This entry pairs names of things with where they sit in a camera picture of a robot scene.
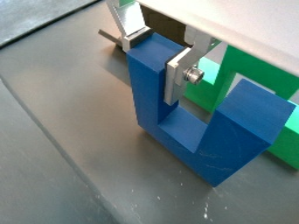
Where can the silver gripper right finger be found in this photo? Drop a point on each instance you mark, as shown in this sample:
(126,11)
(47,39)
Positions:
(182,69)

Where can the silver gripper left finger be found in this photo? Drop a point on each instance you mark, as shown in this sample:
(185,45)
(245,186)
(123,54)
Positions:
(126,12)

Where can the blue U-shaped block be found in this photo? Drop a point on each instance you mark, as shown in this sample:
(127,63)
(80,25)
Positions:
(243,128)

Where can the green stepped arch block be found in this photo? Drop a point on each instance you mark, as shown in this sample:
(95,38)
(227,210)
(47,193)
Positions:
(209,93)

